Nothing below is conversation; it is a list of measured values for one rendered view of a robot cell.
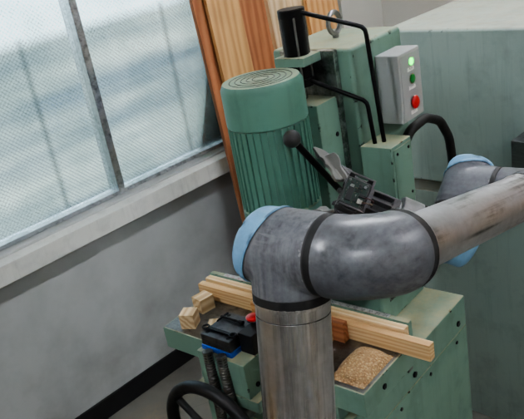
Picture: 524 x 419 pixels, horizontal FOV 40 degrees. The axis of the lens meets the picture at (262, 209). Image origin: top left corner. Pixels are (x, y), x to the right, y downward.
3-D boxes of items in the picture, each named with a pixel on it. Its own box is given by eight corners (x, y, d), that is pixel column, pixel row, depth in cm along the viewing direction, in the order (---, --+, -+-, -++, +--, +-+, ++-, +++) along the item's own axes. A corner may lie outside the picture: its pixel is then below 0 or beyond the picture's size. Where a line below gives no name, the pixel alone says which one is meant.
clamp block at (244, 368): (202, 382, 163) (195, 349, 159) (240, 350, 172) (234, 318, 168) (252, 401, 153) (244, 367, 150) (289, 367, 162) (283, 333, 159)
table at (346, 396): (140, 366, 178) (134, 346, 176) (220, 306, 199) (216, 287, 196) (343, 448, 140) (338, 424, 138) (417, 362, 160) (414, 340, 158)
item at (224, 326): (202, 348, 159) (197, 327, 157) (234, 323, 166) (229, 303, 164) (246, 364, 151) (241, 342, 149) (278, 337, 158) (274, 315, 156)
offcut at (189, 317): (186, 320, 183) (183, 307, 181) (200, 320, 182) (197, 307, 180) (181, 329, 179) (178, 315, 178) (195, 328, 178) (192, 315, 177)
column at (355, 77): (313, 311, 196) (269, 50, 168) (356, 273, 211) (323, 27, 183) (384, 329, 182) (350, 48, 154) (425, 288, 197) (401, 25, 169)
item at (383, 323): (208, 293, 194) (205, 278, 192) (213, 290, 195) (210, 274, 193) (406, 348, 156) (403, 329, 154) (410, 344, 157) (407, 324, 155)
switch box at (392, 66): (381, 123, 168) (373, 56, 161) (402, 110, 174) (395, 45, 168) (404, 125, 164) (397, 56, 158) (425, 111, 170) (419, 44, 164)
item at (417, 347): (200, 296, 193) (197, 283, 192) (205, 293, 195) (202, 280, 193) (430, 362, 150) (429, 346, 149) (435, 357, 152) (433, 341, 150)
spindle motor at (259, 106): (229, 223, 161) (201, 89, 149) (277, 193, 173) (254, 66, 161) (291, 234, 150) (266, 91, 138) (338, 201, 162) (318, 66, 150)
